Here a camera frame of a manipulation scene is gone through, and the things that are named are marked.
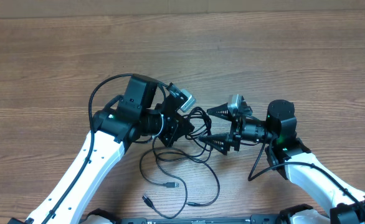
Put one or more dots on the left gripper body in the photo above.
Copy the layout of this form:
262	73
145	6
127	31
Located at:
170	128

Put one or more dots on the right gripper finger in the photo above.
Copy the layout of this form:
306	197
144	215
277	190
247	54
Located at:
220	142
221	112

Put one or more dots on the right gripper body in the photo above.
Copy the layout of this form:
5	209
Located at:
235	132

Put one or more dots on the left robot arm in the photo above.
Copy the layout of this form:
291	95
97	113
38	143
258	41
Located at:
148	107

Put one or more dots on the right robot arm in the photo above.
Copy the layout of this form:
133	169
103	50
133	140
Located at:
287	154

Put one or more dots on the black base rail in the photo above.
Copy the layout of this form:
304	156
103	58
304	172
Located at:
198	221

